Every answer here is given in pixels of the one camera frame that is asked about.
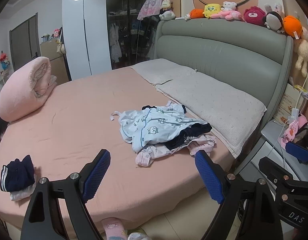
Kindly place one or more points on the round orange plush toy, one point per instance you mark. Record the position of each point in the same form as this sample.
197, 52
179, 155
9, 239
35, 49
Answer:
292, 26

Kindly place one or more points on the red and blue plush toy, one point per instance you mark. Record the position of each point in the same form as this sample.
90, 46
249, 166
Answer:
4, 60

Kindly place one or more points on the rolled pink quilt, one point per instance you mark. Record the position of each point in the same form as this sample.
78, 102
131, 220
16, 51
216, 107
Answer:
21, 90

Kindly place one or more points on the small blue figurines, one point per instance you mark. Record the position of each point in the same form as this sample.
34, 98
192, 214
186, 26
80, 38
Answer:
45, 37

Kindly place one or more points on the grey white plush toy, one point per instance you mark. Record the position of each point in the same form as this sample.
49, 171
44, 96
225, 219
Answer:
167, 15

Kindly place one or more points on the folded navy striped garment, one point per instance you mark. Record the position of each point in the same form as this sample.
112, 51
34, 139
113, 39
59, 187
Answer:
18, 172

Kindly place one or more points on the cream faced plush toy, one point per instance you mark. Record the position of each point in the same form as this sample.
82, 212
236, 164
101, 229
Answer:
166, 5

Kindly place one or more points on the pink plush toy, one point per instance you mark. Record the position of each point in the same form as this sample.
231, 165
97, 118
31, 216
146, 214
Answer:
231, 15

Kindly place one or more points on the grey padded headboard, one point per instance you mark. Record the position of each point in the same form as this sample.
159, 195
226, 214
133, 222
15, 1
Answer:
218, 47

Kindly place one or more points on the hanging beige bag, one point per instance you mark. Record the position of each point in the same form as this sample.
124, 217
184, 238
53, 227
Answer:
61, 46

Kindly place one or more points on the folded white garment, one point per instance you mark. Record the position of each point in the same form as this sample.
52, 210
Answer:
21, 193

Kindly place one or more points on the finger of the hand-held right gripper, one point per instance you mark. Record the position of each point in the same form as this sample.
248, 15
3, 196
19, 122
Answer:
273, 170
297, 152

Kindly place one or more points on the pink haired doll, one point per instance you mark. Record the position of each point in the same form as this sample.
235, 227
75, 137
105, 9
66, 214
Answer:
56, 33

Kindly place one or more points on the dark glass wardrobe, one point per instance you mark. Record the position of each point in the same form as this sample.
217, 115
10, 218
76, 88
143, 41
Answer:
129, 30

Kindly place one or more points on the white glossy wardrobe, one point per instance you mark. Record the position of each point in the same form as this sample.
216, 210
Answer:
76, 35

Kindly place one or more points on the dark navy garment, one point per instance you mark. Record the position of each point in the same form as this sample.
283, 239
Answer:
193, 130

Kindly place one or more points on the white bear plush toy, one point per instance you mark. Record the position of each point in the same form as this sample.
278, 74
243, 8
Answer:
229, 5

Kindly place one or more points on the cardboard boxes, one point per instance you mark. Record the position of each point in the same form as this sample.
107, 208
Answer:
288, 100

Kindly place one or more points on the pink slipper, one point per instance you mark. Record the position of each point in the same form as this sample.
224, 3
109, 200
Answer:
114, 228

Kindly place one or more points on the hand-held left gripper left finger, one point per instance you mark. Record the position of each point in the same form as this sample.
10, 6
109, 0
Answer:
96, 175

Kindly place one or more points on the beige cabinet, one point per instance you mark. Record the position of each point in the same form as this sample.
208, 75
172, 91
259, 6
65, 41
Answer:
51, 52

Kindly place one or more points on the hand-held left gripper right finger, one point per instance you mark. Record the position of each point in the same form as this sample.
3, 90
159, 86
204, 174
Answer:
210, 177

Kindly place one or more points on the white patterned slipper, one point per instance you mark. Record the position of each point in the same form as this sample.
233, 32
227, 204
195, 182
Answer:
139, 233

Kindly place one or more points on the yellow packet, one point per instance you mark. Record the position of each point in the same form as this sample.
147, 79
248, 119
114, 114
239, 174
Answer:
299, 88

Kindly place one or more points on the yellow sponge plush toy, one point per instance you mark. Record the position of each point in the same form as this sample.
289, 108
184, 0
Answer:
212, 10

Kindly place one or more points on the grey door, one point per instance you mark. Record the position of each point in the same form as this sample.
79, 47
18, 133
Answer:
23, 45

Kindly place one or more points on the brown haired plush doll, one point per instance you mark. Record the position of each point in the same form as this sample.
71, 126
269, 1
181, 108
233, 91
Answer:
273, 21

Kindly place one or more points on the white bunny plush toy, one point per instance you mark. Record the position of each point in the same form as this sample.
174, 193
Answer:
273, 8

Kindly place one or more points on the pink printed garment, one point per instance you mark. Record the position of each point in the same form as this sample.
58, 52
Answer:
154, 155

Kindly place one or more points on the round bed with pink sheet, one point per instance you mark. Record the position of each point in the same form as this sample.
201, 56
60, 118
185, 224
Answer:
81, 110

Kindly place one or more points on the cream rabbit plush toy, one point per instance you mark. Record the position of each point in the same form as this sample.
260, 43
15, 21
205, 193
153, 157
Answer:
302, 52

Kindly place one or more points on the grey nightstand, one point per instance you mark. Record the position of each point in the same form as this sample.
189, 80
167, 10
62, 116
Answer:
268, 135

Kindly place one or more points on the small white shelf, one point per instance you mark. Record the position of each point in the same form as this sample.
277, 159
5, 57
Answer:
3, 76

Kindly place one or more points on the light blue printed pajama pants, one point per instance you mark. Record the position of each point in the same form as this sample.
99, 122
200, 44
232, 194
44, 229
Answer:
154, 127

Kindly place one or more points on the small white plush toy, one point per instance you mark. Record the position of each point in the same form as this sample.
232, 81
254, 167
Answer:
187, 17

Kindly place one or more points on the pink cartoon toy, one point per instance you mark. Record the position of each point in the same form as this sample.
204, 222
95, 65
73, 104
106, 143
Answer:
291, 130

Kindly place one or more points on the magenta bear plush toy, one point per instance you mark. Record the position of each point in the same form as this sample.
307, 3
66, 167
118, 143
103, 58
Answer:
253, 16

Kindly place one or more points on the pale dotted pillow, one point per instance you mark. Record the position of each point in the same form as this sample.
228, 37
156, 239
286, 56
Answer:
164, 70
213, 105

